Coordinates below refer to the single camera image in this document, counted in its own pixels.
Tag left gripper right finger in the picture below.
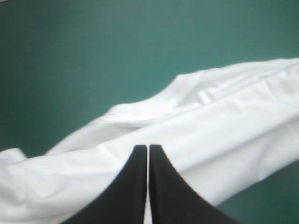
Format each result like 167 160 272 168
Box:
149 144 242 224

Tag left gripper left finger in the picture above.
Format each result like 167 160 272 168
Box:
61 145 147 224

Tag white T-shirt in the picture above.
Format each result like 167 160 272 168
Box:
0 57 299 224

